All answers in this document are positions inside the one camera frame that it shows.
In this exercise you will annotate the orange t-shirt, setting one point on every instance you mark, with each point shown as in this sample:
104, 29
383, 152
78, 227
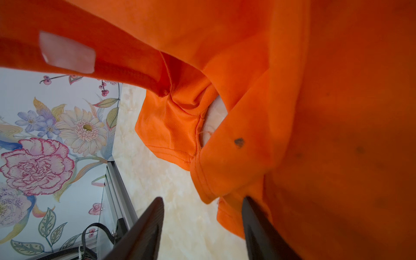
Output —
308, 107

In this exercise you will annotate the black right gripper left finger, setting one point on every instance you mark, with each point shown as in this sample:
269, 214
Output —
142, 241

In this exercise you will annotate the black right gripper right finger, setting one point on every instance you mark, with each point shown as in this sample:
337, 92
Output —
262, 240

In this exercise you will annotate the front aluminium rail frame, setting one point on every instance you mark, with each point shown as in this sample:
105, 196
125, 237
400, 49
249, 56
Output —
96, 241

